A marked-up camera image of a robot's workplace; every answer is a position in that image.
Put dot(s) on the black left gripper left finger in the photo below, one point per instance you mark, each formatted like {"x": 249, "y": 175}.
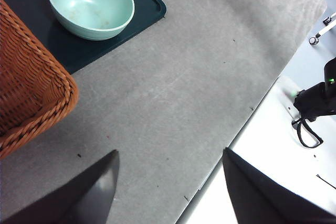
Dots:
{"x": 78, "y": 200}

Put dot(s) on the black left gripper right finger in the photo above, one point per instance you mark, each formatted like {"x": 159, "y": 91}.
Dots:
{"x": 262, "y": 200}

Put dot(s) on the teal ceramic bowl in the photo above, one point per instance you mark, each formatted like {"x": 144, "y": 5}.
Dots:
{"x": 89, "y": 9}

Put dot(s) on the thin black pin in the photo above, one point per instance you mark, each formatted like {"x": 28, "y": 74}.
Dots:
{"x": 325, "y": 181}

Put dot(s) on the brown wicker basket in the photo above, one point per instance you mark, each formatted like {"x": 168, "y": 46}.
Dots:
{"x": 29, "y": 82}

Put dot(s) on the white stand leg with caster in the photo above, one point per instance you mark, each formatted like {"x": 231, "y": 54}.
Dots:
{"x": 325, "y": 28}

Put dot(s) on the black rectangular tray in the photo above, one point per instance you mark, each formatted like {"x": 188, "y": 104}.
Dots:
{"x": 141, "y": 6}

